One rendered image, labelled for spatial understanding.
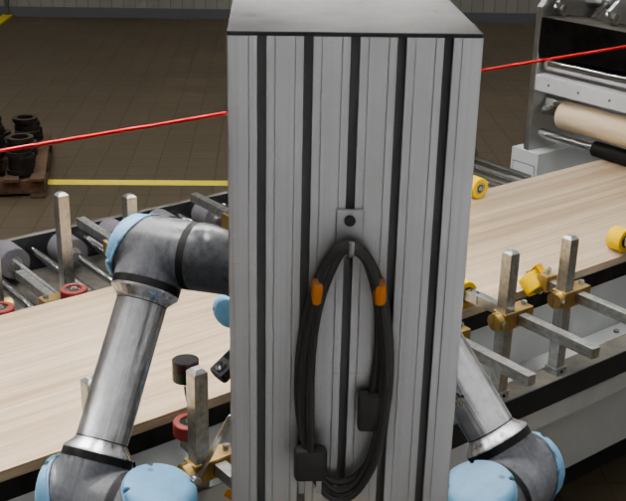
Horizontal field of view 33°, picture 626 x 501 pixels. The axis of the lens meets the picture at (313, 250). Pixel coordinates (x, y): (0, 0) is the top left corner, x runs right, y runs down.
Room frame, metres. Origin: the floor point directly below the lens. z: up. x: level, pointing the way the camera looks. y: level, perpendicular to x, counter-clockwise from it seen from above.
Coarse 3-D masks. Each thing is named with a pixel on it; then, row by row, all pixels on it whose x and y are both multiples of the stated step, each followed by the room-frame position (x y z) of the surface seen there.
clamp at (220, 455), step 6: (222, 444) 2.13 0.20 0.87; (216, 450) 2.10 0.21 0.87; (222, 450) 2.10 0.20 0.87; (216, 456) 2.08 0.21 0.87; (222, 456) 2.08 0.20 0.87; (228, 456) 2.08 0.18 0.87; (186, 462) 2.05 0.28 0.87; (192, 462) 2.05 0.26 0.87; (210, 462) 2.05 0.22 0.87; (216, 462) 2.06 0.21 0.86; (180, 468) 2.04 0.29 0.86; (186, 468) 2.03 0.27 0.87; (192, 468) 2.03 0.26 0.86; (198, 468) 2.03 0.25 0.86; (210, 468) 2.05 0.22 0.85; (204, 474) 2.04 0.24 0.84; (210, 474) 2.05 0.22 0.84; (204, 480) 2.04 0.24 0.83
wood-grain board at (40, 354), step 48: (528, 192) 3.93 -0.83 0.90; (576, 192) 3.94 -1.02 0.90; (624, 192) 3.95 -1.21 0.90; (480, 240) 3.40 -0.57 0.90; (528, 240) 3.41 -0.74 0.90; (480, 288) 2.99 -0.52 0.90; (0, 336) 2.60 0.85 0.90; (48, 336) 2.60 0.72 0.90; (96, 336) 2.61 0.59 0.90; (192, 336) 2.62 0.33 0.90; (0, 384) 2.34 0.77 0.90; (48, 384) 2.34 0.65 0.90; (0, 432) 2.11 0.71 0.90; (48, 432) 2.11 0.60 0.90; (0, 480) 1.95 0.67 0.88
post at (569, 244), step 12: (564, 240) 2.83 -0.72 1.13; (576, 240) 2.83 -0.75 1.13; (564, 252) 2.83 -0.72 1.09; (576, 252) 2.83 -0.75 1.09; (564, 264) 2.82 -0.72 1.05; (564, 276) 2.82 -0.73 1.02; (564, 288) 2.82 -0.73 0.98; (564, 312) 2.82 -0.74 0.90; (552, 324) 2.84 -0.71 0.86; (564, 324) 2.82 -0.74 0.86; (552, 348) 2.83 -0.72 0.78; (564, 348) 2.83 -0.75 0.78; (552, 360) 2.83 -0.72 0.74
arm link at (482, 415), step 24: (480, 384) 1.56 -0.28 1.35; (456, 408) 1.55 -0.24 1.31; (480, 408) 1.54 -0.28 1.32; (504, 408) 1.55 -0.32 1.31; (480, 432) 1.52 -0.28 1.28; (504, 432) 1.51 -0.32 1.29; (528, 432) 1.52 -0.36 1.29; (480, 456) 1.50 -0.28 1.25; (504, 456) 1.49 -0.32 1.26; (528, 456) 1.49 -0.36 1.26; (552, 456) 1.52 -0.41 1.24; (528, 480) 1.45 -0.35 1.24; (552, 480) 1.49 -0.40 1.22
